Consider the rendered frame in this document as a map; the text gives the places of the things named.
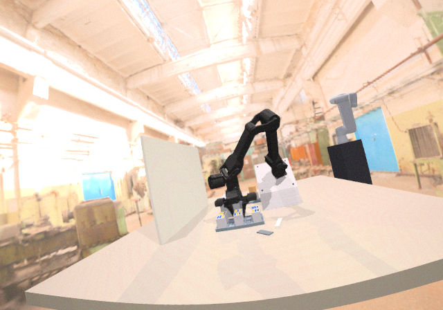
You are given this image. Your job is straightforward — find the beige flat board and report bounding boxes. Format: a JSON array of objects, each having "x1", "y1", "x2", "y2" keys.
[{"x1": 140, "y1": 136, "x2": 208, "y2": 245}]

